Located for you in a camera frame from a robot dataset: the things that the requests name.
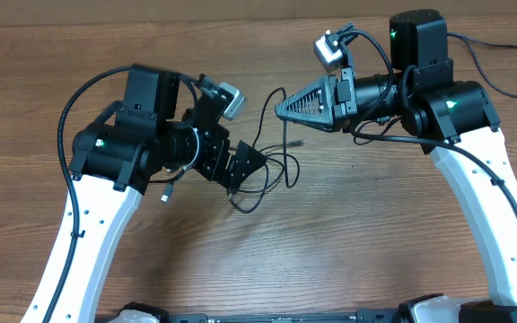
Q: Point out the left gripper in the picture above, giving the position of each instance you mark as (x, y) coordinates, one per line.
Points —
(219, 143)

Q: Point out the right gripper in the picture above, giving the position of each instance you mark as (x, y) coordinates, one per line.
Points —
(344, 100)

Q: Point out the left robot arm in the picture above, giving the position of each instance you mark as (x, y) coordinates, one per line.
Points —
(165, 121)

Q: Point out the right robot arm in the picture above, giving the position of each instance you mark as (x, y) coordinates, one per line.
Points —
(454, 122)

